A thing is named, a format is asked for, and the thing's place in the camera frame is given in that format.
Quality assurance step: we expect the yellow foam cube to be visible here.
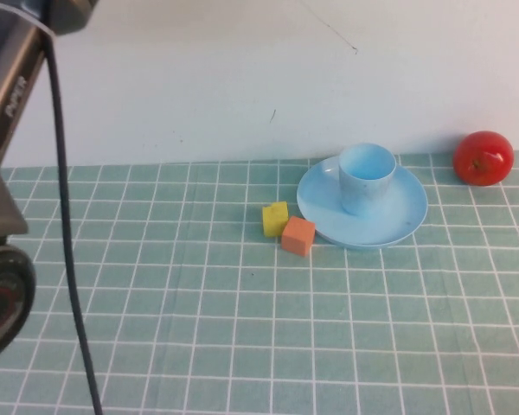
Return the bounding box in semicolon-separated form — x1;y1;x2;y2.
261;201;290;239

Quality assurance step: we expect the red tomato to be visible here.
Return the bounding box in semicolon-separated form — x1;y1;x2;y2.
452;131;515;188

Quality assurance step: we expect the light blue plastic plate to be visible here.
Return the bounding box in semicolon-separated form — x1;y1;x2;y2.
296;155;429;252

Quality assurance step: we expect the green checkered tablecloth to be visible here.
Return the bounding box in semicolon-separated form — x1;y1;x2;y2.
0;149;519;415

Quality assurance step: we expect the orange foam cube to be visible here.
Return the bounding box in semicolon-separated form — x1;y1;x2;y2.
280;216;317;259

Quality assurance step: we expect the light blue plastic cup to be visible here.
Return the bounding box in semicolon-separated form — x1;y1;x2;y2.
337;143;398;217

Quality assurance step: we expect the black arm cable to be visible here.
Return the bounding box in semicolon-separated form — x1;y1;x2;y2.
42;29;104;415

